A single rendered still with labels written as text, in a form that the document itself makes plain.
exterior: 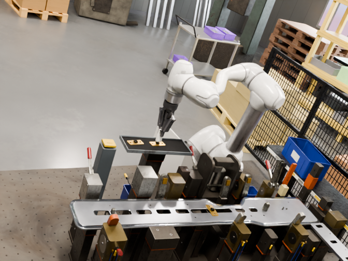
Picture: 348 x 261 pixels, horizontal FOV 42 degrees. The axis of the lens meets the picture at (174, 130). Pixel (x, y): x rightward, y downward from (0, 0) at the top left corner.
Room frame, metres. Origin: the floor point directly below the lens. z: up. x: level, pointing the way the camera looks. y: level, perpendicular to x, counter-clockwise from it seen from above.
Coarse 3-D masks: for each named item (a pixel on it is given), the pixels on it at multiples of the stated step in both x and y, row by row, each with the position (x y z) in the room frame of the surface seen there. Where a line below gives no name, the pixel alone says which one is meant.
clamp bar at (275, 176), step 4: (280, 160) 2.30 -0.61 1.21; (276, 164) 2.30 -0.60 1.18; (280, 164) 2.30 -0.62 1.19; (284, 164) 2.27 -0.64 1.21; (276, 168) 2.29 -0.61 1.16; (280, 168) 2.30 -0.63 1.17; (276, 172) 2.28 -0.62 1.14; (280, 172) 2.29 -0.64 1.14; (272, 176) 2.28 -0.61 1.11; (276, 176) 2.29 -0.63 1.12; (272, 180) 2.27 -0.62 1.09; (276, 180) 2.29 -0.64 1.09; (272, 184) 2.27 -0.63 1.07; (276, 184) 2.28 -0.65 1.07
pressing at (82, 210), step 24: (72, 216) 1.53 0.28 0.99; (96, 216) 1.57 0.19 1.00; (120, 216) 1.62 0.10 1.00; (144, 216) 1.68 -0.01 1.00; (168, 216) 1.74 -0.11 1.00; (192, 216) 1.81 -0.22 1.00; (216, 216) 1.88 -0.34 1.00; (264, 216) 2.03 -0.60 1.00; (288, 216) 2.11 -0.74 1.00; (312, 216) 2.20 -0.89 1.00
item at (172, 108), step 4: (164, 100) 2.08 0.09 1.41; (164, 104) 2.07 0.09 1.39; (168, 104) 2.05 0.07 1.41; (172, 104) 2.06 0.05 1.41; (176, 104) 2.07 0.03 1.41; (164, 108) 2.10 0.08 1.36; (168, 108) 2.05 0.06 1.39; (172, 108) 2.06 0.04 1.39; (176, 108) 2.07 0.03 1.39; (168, 112) 2.07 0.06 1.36; (172, 112) 2.06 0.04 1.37; (168, 116) 2.06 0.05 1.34
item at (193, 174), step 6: (192, 174) 2.05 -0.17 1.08; (198, 174) 2.08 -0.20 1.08; (192, 180) 2.01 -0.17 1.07; (198, 180) 2.03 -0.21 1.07; (186, 186) 2.03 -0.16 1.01; (192, 186) 2.02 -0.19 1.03; (198, 186) 2.04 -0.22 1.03; (186, 192) 2.02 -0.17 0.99; (192, 192) 2.03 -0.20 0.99; (180, 198) 2.05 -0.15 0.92; (186, 198) 2.03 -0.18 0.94; (192, 198) 2.05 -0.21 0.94; (180, 210) 2.02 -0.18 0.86
